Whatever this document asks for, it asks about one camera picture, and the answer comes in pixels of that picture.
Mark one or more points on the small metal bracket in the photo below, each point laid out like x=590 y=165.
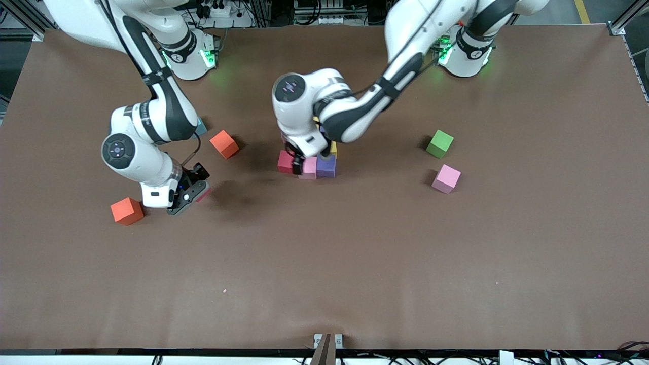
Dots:
x=317 y=338

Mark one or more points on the white vented device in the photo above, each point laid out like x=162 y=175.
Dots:
x=319 y=19

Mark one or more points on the aluminium frame profile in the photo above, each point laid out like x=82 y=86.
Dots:
x=617 y=28
x=25 y=19

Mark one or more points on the small white box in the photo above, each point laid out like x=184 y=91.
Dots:
x=506 y=358

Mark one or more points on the metal table edge rail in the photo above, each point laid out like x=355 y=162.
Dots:
x=636 y=66

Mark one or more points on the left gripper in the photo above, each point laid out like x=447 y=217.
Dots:
x=296 y=163

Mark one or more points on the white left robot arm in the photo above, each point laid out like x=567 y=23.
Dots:
x=405 y=25

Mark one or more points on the green foam cube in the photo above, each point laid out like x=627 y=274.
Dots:
x=439 y=143

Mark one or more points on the yellow foam cube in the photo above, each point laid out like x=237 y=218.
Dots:
x=333 y=149

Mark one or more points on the brown table cover sheet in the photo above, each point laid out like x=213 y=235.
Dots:
x=324 y=263

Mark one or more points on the orange foam cube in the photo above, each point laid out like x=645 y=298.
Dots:
x=224 y=144
x=127 y=211

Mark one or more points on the purple foam cube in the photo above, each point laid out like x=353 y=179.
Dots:
x=327 y=167

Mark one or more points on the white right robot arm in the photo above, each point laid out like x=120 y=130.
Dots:
x=132 y=167

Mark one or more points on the brown wooden stick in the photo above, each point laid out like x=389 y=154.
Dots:
x=324 y=355

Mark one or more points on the dented blue foam cube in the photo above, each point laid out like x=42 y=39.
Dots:
x=202 y=128

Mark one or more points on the red foam cube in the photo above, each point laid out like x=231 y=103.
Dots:
x=206 y=194
x=284 y=163

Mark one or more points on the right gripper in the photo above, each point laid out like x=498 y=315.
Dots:
x=196 y=174

